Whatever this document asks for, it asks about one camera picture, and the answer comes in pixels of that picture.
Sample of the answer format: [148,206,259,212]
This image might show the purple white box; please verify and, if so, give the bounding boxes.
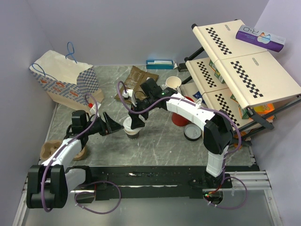
[236,25,286,52]

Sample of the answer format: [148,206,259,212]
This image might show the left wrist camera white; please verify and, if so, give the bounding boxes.
[88,103,98,114]

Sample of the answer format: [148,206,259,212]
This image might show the purple cable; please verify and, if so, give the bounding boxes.
[117,81,247,210]
[40,93,122,214]

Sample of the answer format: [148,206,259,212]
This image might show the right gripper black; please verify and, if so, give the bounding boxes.
[128,96,156,130]

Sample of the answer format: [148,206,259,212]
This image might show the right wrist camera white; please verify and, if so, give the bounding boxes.
[122,89,137,106]

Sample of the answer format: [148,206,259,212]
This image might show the orange snack packet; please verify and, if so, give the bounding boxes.
[232,131,252,147]

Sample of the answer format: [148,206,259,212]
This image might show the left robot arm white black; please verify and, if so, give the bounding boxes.
[26,110,124,212]

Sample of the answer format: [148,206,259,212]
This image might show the cream checkered tiered shelf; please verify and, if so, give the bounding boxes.
[185,20,301,138]

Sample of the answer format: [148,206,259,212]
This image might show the black paper coffee cup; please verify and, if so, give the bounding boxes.
[124,129,140,139]

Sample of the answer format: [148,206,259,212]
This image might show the brown pulp cup carrier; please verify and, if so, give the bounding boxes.
[40,140,88,161]

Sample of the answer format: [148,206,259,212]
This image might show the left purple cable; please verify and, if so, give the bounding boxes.
[40,93,122,214]

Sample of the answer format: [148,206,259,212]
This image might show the green snack boxes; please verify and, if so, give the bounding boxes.
[209,60,225,84]

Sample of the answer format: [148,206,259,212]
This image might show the brown coffee bean pouch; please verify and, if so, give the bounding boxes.
[124,66,159,100]

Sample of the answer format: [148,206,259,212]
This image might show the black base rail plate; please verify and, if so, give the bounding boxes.
[72,166,232,201]

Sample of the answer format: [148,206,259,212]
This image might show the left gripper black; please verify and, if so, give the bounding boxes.
[83,111,124,136]

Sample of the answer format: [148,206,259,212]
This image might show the stack of paper cups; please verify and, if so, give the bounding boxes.
[165,76,182,93]

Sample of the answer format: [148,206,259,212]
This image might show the white plastic cup lid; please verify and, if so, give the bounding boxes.
[123,116,142,133]

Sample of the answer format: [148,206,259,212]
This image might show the teal blue box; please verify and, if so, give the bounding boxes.
[146,59,177,70]

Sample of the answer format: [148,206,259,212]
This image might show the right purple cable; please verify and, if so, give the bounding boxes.
[117,81,247,210]

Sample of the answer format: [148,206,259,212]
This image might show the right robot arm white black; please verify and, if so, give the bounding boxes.
[122,79,233,188]

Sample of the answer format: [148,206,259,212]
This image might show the blue checkered paper bag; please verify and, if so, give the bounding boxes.
[29,41,104,112]

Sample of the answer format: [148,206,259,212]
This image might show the red cup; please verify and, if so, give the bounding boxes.
[171,96,196,127]

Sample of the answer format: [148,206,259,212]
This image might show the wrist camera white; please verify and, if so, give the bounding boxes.
[122,89,137,106]
[88,103,98,114]

